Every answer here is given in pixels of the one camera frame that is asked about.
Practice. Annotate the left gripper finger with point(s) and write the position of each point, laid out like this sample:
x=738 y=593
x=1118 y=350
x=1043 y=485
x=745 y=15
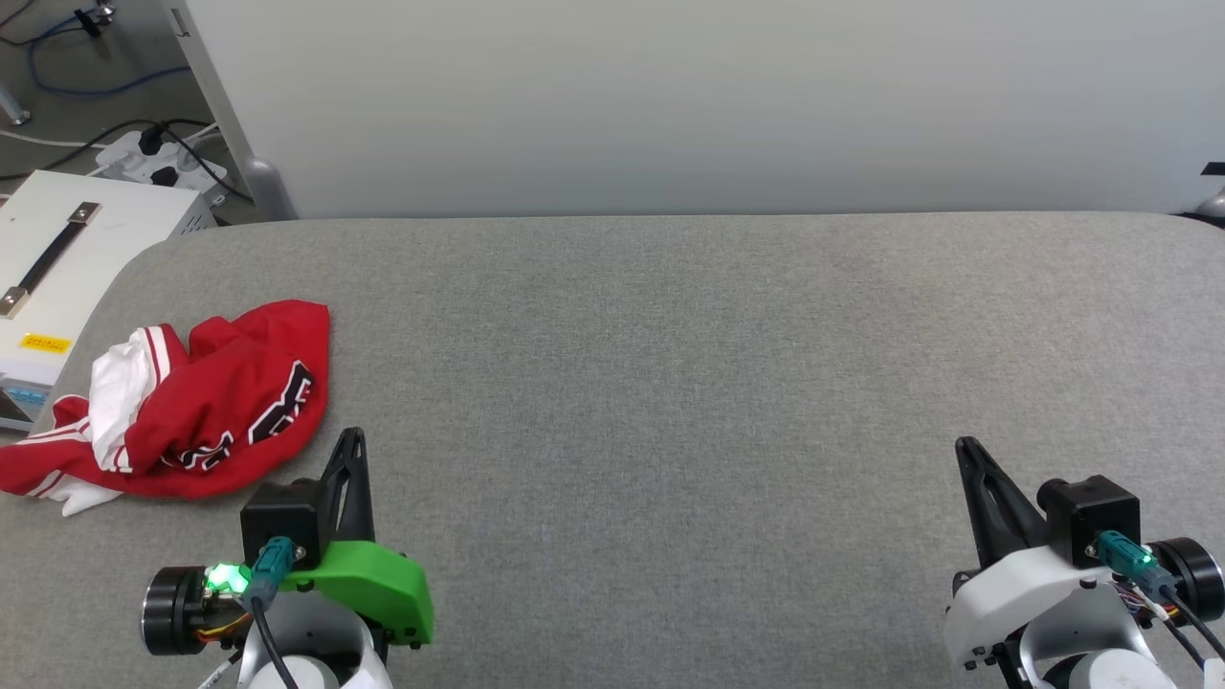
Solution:
x=362 y=498
x=335 y=517

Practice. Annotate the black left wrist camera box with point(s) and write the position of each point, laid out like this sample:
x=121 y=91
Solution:
x=279 y=517

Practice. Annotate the black power plug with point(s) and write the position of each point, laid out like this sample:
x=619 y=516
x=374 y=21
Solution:
x=150 y=142
x=165 y=177

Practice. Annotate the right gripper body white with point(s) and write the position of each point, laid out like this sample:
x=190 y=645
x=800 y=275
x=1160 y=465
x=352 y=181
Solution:
x=1014 y=593

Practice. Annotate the white power strip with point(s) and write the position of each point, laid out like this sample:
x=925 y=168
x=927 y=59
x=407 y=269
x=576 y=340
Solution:
x=129 y=158

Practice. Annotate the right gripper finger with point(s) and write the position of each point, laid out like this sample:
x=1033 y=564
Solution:
x=988 y=531
x=1019 y=522

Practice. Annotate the yellow warning label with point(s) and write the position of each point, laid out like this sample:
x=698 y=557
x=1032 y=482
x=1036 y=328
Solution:
x=45 y=343

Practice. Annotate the left gripper body green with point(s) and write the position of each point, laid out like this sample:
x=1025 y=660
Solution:
x=373 y=584

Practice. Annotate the white equipment box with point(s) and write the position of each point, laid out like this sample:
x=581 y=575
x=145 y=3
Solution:
x=96 y=277

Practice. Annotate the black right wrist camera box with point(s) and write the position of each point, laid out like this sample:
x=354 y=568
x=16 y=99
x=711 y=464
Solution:
x=1091 y=512

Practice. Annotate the black clip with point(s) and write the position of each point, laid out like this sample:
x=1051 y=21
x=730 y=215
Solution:
x=93 y=17

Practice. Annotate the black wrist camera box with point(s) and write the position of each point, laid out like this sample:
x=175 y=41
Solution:
x=279 y=517
x=1091 y=512

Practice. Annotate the red basketball jersey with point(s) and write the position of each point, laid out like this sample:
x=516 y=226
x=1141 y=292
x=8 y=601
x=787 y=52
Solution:
x=220 y=402

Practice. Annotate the grey metal panel foot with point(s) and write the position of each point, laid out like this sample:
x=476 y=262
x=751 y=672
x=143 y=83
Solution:
x=266 y=187
x=1213 y=206

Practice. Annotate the grey metal leg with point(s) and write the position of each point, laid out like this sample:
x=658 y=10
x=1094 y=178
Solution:
x=11 y=107

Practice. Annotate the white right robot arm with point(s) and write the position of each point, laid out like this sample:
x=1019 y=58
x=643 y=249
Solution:
x=1101 y=651

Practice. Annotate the white partition panel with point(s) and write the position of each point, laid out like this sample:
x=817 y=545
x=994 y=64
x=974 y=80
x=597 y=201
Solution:
x=670 y=96

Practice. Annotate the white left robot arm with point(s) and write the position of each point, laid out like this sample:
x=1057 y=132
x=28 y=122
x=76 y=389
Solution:
x=306 y=651

